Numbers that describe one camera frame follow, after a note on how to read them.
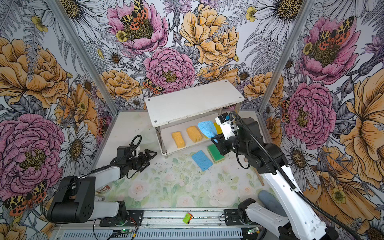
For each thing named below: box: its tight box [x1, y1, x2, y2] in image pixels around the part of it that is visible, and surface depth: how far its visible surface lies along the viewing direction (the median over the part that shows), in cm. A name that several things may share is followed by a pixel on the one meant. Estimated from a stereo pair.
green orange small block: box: [182, 212, 194, 224], surface depth 74 cm
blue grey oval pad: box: [258, 190, 288, 217], surface depth 81 cm
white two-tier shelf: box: [145, 80, 245, 158], surface depth 81 cm
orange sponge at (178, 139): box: [171, 131, 186, 149], surface depth 96 cm
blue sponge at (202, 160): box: [192, 150, 214, 172], surface depth 96 cm
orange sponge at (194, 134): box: [186, 126, 202, 143], surface depth 98 cm
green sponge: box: [207, 144, 225, 163], surface depth 95 cm
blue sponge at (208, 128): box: [197, 120, 218, 143], surface depth 66 cm
